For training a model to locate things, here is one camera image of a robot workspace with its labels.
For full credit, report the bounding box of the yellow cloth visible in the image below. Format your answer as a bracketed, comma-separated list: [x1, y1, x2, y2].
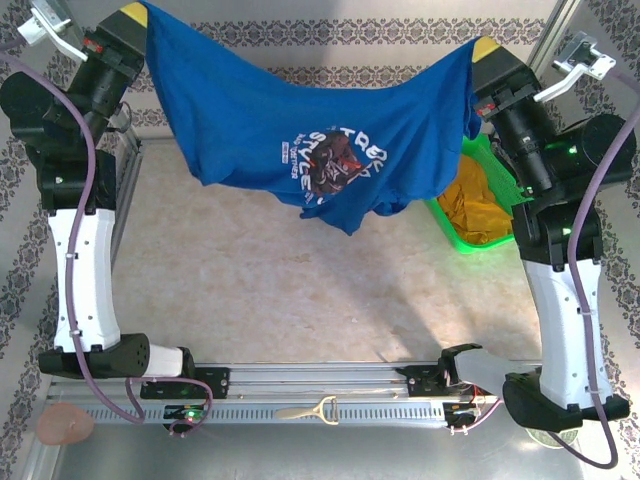
[437, 154, 516, 245]

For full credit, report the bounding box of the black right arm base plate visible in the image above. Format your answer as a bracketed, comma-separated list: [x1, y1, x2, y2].
[405, 363, 498, 399]

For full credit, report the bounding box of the blue t-shirt with print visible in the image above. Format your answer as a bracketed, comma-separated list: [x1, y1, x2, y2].
[141, 1, 484, 237]

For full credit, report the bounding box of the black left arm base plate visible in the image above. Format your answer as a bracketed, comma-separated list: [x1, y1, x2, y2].
[139, 367, 231, 400]

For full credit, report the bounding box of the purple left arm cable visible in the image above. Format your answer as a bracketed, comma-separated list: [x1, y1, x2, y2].
[0, 37, 215, 437]

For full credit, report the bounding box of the aluminium frame post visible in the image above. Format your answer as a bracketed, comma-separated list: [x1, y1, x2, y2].
[527, 0, 574, 74]
[42, 0, 144, 149]

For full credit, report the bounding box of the grey slotted cable duct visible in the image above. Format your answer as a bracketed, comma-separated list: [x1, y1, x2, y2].
[84, 399, 451, 426]

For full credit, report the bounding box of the left control board green light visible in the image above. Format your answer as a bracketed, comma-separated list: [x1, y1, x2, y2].
[163, 403, 209, 426]

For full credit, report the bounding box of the green patterned white bowl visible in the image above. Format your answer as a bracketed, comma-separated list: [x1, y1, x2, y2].
[529, 427, 581, 450]

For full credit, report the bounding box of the green plastic mesh basket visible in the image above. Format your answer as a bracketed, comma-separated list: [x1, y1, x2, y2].
[424, 134, 532, 255]

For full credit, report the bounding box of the beige vegetable peeler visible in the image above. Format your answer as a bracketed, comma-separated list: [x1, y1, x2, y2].
[273, 395, 340, 426]

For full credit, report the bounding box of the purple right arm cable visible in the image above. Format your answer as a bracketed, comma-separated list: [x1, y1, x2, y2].
[447, 67, 640, 470]

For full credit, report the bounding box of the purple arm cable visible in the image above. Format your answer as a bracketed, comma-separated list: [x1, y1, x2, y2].
[0, 37, 215, 437]
[447, 67, 640, 470]

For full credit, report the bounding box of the aluminium mounting rail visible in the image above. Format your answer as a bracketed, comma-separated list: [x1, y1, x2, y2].
[47, 360, 546, 401]

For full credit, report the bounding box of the pink plastic cup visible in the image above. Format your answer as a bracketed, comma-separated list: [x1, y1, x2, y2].
[35, 402, 96, 446]

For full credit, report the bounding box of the right control board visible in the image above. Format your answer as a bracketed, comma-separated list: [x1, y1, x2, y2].
[442, 399, 489, 426]

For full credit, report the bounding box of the aluminium frame floor rail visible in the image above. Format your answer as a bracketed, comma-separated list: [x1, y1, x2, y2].
[107, 142, 146, 274]

